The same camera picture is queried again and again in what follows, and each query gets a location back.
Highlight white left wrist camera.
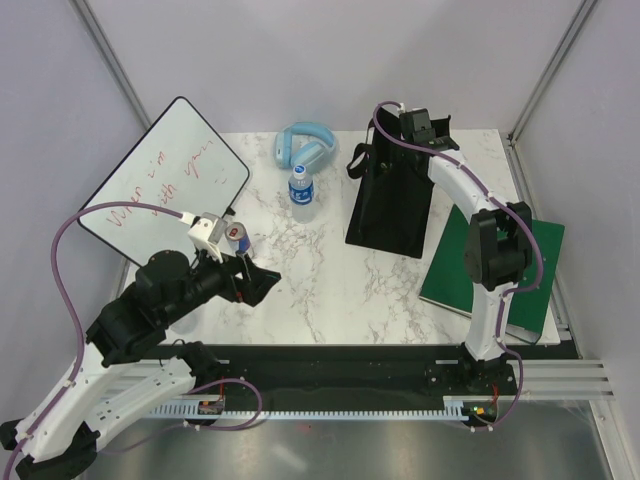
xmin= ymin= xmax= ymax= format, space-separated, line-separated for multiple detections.
xmin=188 ymin=212 xmax=229 ymax=263

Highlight blue silver energy drink can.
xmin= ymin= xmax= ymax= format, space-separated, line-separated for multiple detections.
xmin=225 ymin=222 xmax=253 ymax=256

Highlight white cable duct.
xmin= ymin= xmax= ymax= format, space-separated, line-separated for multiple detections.
xmin=146 ymin=397 xmax=499 ymax=422

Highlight light blue headphones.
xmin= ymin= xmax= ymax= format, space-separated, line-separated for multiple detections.
xmin=273 ymin=122 xmax=337 ymax=174

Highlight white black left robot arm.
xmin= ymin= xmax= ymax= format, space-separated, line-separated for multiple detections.
xmin=1 ymin=250 xmax=281 ymax=479

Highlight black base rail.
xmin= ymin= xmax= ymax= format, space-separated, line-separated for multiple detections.
xmin=144 ymin=343 xmax=581 ymax=414

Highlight whiteboard with red writing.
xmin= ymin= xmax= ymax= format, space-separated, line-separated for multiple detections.
xmin=78 ymin=97 xmax=250 ymax=265

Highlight green binder folder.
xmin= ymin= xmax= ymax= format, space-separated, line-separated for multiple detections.
xmin=418 ymin=205 xmax=566 ymax=346

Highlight black canvas bag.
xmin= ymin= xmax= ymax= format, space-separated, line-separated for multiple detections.
xmin=345 ymin=131 xmax=433 ymax=259

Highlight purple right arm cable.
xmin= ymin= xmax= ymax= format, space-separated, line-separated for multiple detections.
xmin=372 ymin=101 xmax=545 ymax=301

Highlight clear water bottle blue label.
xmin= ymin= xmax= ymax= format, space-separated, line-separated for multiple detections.
xmin=288 ymin=165 xmax=315 ymax=223

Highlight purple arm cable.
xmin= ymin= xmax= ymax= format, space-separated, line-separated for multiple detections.
xmin=3 ymin=200 xmax=199 ymax=480
xmin=372 ymin=101 xmax=545 ymax=301

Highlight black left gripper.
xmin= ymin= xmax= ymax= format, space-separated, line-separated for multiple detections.
xmin=162 ymin=240 xmax=282 ymax=325

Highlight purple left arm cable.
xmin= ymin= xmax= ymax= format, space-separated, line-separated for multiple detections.
xmin=3 ymin=200 xmax=199 ymax=480

